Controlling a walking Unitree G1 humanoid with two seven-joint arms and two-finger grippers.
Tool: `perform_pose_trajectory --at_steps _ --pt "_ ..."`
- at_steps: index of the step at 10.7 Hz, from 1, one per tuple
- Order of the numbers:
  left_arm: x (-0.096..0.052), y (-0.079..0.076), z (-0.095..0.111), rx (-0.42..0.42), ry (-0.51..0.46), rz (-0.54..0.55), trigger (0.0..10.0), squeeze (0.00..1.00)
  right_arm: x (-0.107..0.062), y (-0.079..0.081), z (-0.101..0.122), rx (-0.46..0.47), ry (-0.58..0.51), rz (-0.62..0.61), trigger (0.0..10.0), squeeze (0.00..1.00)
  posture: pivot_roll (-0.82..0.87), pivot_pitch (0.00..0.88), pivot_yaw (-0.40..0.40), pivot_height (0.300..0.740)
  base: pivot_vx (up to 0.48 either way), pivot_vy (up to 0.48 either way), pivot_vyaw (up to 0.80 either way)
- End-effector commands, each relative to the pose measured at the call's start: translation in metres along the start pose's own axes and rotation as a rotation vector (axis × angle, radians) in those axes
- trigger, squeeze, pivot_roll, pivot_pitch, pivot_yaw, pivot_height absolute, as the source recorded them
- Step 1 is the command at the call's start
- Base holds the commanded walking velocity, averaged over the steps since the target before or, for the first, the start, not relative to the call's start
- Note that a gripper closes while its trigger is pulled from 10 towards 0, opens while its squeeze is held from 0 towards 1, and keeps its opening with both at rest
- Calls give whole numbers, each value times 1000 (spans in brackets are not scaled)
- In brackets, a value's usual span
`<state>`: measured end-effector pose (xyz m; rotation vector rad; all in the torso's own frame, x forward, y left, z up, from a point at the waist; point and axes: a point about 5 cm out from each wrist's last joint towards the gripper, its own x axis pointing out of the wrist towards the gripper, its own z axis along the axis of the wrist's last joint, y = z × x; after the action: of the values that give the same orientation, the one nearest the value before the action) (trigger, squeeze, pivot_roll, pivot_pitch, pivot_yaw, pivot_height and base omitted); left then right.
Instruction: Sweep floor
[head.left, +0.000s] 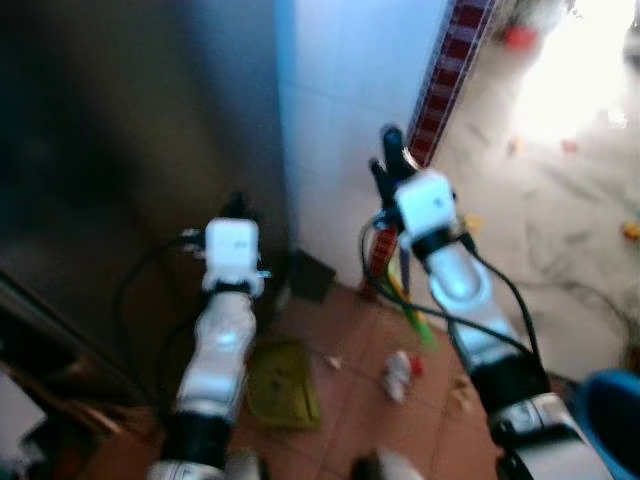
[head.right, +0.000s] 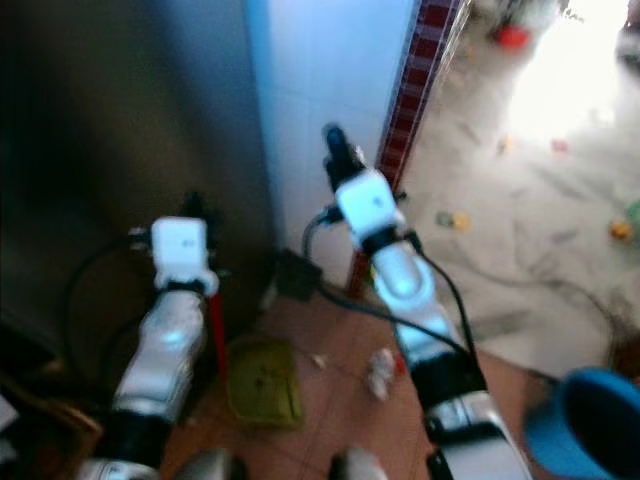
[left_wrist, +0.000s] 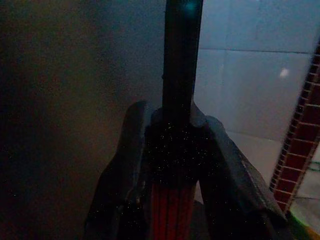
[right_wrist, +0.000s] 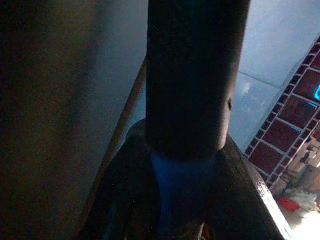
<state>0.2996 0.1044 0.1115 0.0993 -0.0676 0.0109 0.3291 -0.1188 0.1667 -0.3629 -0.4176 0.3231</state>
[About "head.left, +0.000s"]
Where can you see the small black box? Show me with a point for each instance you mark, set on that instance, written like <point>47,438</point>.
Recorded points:
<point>312,275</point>

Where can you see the grey robot foot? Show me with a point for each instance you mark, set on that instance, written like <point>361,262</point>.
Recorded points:
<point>390,466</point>
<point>245,465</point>

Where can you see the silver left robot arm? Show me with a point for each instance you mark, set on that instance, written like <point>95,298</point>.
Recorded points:
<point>222,350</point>

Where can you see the red plastic basin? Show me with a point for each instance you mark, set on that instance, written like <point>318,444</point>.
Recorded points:
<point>520,37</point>

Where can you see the small orange floor litter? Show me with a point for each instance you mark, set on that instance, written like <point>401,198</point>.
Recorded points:
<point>630,231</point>

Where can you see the grey robot left foot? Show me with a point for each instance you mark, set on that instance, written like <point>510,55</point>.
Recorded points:
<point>245,465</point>

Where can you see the crumpled white paper trash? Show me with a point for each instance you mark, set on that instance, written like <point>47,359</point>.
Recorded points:
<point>398,375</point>

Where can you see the blue and green broom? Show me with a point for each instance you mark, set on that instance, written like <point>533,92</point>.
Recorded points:
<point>413,305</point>

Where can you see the small yellow floor litter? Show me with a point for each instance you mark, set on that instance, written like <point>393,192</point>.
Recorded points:
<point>472,223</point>

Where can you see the blue plastic waste bin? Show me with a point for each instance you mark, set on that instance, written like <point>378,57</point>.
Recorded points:
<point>610,425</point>

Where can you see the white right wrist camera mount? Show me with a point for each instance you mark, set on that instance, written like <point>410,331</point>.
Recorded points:
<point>428,205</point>

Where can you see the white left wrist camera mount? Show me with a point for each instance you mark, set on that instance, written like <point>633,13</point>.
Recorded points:
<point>232,250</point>

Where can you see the grey robot right foot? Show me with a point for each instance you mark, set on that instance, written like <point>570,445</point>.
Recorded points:
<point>390,466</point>

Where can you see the small white paper scrap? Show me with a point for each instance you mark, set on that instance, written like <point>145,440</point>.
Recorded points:
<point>333,362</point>

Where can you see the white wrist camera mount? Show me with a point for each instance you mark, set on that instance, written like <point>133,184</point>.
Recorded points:
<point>428,205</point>
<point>232,250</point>

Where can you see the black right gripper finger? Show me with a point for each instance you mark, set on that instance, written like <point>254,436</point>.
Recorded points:
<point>379,182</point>
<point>392,142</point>

